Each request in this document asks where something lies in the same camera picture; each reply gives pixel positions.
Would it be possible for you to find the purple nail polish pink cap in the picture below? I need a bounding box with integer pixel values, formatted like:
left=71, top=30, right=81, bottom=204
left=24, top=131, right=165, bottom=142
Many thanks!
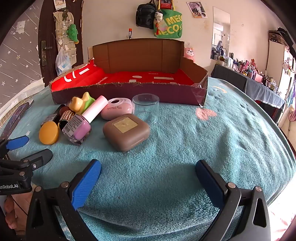
left=62, top=95, right=108, bottom=146

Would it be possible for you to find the hanging pocket organizer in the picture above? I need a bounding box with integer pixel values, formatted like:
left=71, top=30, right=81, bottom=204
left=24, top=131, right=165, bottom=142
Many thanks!
left=53, top=9, right=77, bottom=66

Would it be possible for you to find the pink round case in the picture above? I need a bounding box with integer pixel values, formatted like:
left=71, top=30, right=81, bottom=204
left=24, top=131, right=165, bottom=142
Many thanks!
left=100, top=97, right=135, bottom=121

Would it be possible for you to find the green tote bag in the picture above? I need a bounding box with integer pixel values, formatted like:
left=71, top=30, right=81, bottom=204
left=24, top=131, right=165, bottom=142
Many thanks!
left=153, top=0, right=183, bottom=39

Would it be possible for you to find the table with dark cloth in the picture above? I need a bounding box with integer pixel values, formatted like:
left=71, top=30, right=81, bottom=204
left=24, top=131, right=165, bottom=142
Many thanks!
left=211, top=64, right=286, bottom=123

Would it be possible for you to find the gold studded cylinder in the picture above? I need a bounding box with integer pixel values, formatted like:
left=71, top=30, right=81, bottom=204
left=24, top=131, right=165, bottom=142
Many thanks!
left=58, top=110, right=75, bottom=130

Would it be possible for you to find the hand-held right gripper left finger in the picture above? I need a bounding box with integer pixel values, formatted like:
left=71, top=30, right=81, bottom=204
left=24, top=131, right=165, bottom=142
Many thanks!
left=25, top=159, right=102, bottom=241

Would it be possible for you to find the large wall photo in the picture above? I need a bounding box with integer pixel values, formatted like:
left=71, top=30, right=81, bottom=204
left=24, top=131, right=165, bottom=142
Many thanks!
left=187, top=1, right=205, bottom=13

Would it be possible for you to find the pink bed sheet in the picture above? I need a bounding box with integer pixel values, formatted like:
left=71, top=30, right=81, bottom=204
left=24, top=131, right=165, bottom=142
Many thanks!
left=268, top=185, right=296, bottom=234

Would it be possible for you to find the row of cosmetic bottles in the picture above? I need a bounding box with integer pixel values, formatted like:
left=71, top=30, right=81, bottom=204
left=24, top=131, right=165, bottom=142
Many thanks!
left=217, top=52, right=281, bottom=93

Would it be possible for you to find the green plush toy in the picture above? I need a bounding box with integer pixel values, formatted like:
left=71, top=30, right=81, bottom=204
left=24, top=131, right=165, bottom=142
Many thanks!
left=68, top=24, right=80, bottom=44

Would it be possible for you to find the wall mirror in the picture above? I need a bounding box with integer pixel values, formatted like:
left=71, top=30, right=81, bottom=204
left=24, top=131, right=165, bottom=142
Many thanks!
left=210, top=6, right=231, bottom=62

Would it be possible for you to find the red paper box liner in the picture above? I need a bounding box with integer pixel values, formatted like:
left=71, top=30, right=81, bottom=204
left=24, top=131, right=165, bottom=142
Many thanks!
left=51, top=59, right=197, bottom=92

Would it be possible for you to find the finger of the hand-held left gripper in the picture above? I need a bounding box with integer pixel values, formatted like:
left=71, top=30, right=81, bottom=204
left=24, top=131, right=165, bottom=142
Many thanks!
left=0, top=148, right=53, bottom=176
left=0, top=136, right=30, bottom=158

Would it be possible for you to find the dark brown door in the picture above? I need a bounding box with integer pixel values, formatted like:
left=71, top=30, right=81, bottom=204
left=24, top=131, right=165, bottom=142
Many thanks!
left=38, top=0, right=84, bottom=80

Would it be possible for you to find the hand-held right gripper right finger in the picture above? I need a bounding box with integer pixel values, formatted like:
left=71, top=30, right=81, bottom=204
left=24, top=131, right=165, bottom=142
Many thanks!
left=195, top=159, right=271, bottom=241

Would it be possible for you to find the green yellow figure toy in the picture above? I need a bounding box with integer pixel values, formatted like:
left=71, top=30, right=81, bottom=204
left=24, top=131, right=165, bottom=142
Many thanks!
left=67, top=92, right=96, bottom=114

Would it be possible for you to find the clear plastic bag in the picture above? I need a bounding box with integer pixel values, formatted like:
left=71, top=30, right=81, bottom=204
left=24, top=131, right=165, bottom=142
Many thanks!
left=55, top=47, right=72, bottom=76

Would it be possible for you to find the black clothing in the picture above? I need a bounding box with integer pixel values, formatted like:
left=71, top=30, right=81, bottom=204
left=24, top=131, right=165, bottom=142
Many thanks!
left=276, top=27, right=294, bottom=44

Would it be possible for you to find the grid patterned board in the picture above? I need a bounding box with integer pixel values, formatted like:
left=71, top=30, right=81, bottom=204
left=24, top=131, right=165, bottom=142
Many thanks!
left=0, top=80, right=45, bottom=116

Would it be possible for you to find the white wardrobe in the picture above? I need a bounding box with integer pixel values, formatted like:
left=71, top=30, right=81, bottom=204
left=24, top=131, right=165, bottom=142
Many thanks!
left=266, top=30, right=296, bottom=126

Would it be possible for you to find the orange oval soap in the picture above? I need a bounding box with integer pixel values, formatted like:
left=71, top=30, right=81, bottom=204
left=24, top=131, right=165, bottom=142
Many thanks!
left=39, top=121, right=59, bottom=145

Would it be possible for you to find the black backpack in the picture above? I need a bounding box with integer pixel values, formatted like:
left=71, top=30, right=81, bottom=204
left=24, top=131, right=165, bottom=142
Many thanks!
left=135, top=0, right=158, bottom=29

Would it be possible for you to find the metal door handle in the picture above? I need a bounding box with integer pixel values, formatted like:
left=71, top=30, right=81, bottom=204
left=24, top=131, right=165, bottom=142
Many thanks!
left=41, top=40, right=53, bottom=67

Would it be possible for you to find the white plush keychain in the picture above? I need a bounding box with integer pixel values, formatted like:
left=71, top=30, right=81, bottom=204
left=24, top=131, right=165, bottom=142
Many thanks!
left=154, top=10, right=164, bottom=27

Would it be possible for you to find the person's left hand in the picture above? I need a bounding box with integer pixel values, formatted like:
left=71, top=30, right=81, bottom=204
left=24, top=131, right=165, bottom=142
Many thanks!
left=5, top=193, right=31, bottom=232

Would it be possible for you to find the cardboard box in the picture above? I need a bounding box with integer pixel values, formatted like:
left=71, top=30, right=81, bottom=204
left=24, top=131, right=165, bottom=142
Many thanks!
left=49, top=38, right=208, bottom=106

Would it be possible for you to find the dark smartphone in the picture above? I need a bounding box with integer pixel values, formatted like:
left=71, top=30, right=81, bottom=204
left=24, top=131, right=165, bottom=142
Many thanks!
left=0, top=100, right=35, bottom=141

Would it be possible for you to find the black nail polish bottle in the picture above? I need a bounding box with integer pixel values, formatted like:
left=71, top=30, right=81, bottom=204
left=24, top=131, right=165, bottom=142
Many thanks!
left=40, top=104, right=66, bottom=127

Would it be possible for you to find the patterned dark bag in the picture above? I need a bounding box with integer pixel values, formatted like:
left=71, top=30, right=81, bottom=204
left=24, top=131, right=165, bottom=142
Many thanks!
left=268, top=30, right=289, bottom=50

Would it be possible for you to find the pink plush toy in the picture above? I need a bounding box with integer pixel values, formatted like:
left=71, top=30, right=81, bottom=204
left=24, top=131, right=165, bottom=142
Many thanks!
left=184, top=46, right=195, bottom=63

